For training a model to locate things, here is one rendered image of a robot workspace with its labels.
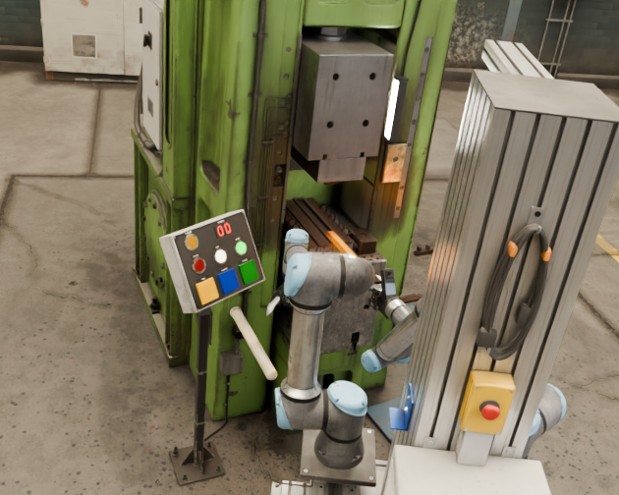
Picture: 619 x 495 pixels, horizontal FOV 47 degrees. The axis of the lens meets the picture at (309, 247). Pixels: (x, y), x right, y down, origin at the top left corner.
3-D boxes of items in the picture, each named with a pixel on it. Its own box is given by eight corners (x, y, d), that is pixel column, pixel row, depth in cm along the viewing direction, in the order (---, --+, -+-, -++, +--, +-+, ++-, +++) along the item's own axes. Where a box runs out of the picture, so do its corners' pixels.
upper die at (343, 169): (363, 179, 282) (365, 157, 278) (316, 183, 275) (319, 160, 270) (319, 140, 315) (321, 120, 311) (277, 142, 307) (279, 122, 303)
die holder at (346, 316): (371, 345, 322) (387, 259, 301) (294, 358, 307) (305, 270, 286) (321, 280, 366) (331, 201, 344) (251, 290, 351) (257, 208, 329)
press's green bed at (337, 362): (357, 421, 345) (370, 344, 322) (285, 438, 330) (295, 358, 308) (310, 354, 388) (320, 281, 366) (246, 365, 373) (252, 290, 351)
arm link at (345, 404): (365, 441, 206) (372, 405, 199) (319, 440, 204) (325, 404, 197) (360, 412, 216) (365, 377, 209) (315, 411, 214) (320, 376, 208)
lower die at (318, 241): (351, 256, 300) (353, 239, 295) (307, 262, 292) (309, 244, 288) (310, 212, 332) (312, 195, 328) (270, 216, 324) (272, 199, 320)
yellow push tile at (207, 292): (219, 297, 251) (213, 277, 250) (203, 304, 246) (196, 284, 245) (216, 297, 253) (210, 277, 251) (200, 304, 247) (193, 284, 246)
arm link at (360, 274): (388, 258, 185) (353, 247, 233) (347, 256, 184) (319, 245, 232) (385, 302, 186) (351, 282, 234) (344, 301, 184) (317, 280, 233)
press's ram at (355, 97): (396, 154, 283) (414, 54, 264) (308, 161, 268) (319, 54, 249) (349, 119, 316) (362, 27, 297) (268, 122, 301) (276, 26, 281)
